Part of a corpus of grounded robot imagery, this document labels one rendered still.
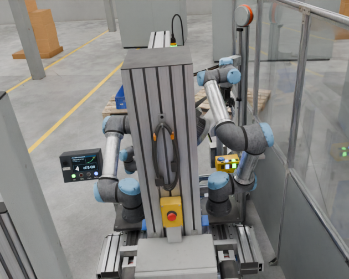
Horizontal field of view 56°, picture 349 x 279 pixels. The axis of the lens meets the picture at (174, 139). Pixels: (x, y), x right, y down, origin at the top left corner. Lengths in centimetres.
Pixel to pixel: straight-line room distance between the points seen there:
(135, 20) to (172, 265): 874
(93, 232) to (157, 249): 202
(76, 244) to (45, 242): 278
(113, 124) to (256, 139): 90
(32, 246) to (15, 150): 20
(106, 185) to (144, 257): 55
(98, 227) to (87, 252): 32
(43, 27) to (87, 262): 798
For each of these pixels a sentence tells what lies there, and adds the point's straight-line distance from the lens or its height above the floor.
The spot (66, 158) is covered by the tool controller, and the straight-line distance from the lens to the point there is 228.
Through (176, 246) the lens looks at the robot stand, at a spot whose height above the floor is 123.
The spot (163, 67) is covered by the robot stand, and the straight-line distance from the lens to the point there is 114.
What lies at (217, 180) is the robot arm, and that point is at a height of 126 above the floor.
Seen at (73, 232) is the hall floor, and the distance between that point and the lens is 356.
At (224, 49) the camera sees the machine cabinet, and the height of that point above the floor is 32.
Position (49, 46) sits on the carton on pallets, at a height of 30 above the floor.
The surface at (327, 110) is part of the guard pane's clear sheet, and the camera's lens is 186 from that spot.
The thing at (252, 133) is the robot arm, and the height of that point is 163.
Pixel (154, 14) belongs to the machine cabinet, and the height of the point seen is 91.
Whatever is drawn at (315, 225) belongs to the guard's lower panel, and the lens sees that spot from 217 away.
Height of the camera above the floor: 236
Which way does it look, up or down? 30 degrees down
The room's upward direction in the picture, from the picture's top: 5 degrees counter-clockwise
